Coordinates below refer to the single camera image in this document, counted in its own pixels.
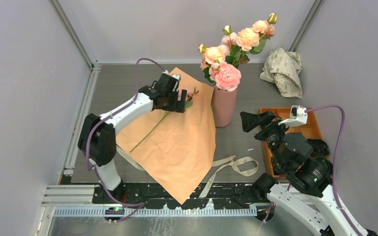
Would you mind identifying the dark patterned rolled tie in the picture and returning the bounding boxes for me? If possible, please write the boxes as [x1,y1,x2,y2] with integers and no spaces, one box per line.
[307,139,330,158]

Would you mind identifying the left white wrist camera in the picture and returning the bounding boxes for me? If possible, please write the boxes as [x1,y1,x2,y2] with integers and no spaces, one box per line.
[163,70,181,92]

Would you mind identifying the aluminium frame rail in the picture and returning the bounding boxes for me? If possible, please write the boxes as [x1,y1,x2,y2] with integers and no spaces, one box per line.
[60,63,101,181]

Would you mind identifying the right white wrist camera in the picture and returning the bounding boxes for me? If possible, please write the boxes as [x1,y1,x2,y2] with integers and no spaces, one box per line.
[278,105,308,128]

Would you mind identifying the pink cylindrical vase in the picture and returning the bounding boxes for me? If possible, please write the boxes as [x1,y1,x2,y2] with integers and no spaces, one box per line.
[211,85,238,127]

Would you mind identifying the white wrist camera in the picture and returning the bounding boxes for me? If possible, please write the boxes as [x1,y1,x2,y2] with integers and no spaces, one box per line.
[278,105,308,128]
[163,70,181,92]

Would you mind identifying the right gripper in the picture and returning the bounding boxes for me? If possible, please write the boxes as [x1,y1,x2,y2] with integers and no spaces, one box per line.
[239,109,292,168]

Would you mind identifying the pink flower stem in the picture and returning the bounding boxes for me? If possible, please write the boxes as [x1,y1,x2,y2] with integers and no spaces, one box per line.
[236,13,277,65]
[220,25,241,67]
[197,44,230,83]
[208,61,242,91]

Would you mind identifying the cream printed ribbon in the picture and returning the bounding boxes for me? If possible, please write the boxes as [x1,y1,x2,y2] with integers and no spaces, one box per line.
[115,145,260,199]

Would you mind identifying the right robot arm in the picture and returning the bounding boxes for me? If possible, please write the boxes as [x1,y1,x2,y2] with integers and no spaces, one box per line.
[240,106,376,236]

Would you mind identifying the pink flowers with green stems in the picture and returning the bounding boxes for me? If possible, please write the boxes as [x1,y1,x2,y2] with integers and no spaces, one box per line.
[129,87,199,153]

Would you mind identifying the crumpled printed paper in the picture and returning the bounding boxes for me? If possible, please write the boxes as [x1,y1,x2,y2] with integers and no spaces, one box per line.
[259,47,303,98]

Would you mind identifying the green orange flower bouquet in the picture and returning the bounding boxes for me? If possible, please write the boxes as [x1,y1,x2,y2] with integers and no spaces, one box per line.
[116,67,216,204]

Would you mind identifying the orange compartment tray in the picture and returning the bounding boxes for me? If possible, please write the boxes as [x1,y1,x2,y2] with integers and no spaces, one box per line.
[257,107,323,178]

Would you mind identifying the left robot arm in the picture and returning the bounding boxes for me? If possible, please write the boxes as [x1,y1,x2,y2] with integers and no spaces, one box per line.
[77,71,187,203]

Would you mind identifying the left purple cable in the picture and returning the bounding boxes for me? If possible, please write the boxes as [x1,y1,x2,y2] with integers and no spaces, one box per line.
[85,58,170,224]

